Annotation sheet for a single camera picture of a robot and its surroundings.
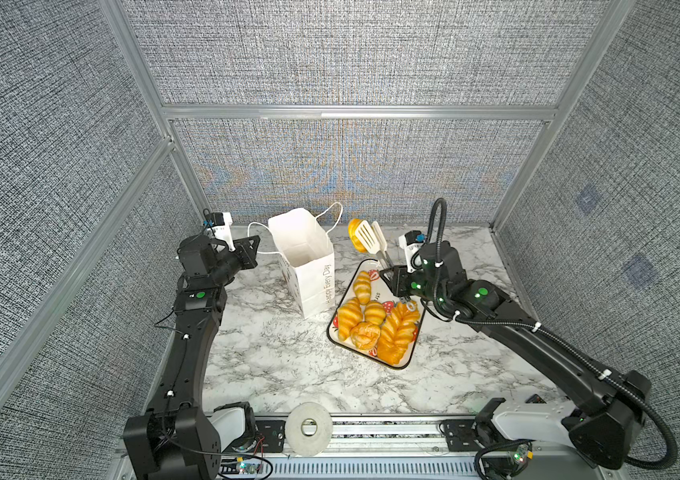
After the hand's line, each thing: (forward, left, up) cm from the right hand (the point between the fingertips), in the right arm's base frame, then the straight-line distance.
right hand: (384, 270), depth 74 cm
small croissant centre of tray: (+1, 0, -23) cm, 23 cm away
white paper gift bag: (+23, +23, -14) cm, 35 cm away
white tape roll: (-33, +18, -25) cm, 45 cm away
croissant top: (+11, +8, +4) cm, 14 cm away
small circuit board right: (-35, -31, -24) cm, 53 cm away
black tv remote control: (-23, -40, -25) cm, 52 cm away
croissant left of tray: (0, +8, -21) cm, 22 cm away
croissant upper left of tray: (+10, +4, -22) cm, 24 cm away
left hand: (+7, +31, +5) cm, 33 cm away
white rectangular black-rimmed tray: (-4, +14, -24) cm, 28 cm away
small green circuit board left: (-38, +33, -26) cm, 57 cm away
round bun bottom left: (-7, +4, -22) cm, 23 cm away
